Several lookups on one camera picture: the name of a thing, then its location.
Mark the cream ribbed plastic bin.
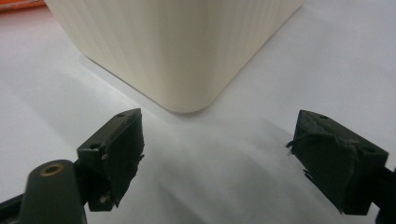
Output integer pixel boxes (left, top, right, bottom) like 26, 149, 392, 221
44, 0, 304, 114

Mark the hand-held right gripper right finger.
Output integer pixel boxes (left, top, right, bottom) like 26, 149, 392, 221
285, 109, 390, 217

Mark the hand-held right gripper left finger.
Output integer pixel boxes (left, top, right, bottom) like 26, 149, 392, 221
76, 107, 146, 213

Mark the orange object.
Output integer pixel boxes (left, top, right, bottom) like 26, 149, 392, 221
0, 0, 47, 13

